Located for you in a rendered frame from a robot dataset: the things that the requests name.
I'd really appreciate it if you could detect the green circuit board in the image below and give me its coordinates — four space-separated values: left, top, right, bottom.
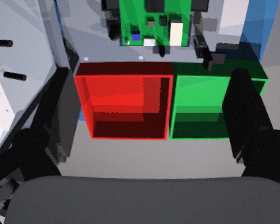
119 0 191 46

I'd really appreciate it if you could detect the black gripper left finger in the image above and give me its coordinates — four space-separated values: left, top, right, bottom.
0 67 81 210

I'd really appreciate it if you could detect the red open-top bin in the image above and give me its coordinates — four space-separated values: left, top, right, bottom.
74 62 173 140

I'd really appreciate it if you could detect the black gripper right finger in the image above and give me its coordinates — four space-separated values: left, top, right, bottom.
222 68 280 183

